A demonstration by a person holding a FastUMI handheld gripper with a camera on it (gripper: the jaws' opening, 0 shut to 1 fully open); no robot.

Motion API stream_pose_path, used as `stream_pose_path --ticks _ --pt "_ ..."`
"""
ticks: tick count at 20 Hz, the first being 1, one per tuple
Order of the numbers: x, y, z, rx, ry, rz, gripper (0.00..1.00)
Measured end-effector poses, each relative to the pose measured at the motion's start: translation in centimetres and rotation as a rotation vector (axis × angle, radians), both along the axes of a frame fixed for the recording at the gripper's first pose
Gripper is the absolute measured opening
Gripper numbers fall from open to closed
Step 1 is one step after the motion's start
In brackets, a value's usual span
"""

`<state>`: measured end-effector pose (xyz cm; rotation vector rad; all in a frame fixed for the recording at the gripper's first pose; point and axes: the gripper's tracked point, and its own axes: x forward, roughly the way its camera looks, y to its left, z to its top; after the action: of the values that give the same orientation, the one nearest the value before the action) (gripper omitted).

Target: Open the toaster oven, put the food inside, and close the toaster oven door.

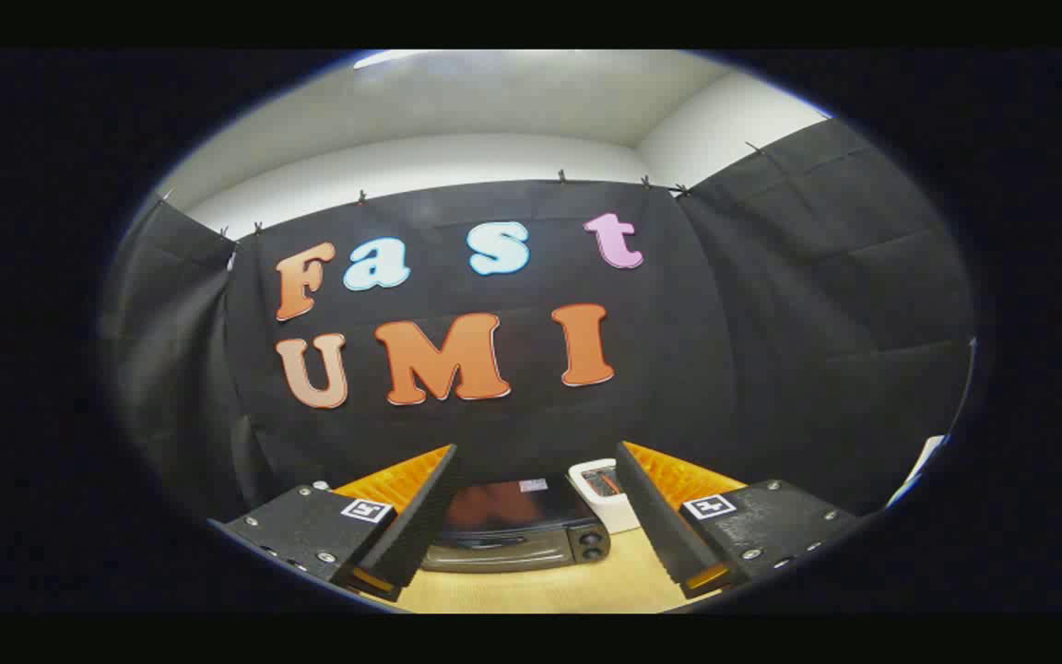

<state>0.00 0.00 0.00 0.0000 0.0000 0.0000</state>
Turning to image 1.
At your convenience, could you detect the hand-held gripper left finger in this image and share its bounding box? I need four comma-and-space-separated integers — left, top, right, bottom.
208, 444, 459, 603

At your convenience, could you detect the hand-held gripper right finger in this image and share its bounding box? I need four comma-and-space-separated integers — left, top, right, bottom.
615, 441, 860, 600

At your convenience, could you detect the black toaster oven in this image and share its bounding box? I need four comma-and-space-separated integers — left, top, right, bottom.
420, 475, 612, 575

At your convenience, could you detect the white pop-up toaster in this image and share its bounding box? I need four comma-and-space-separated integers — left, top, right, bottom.
568, 458, 644, 535

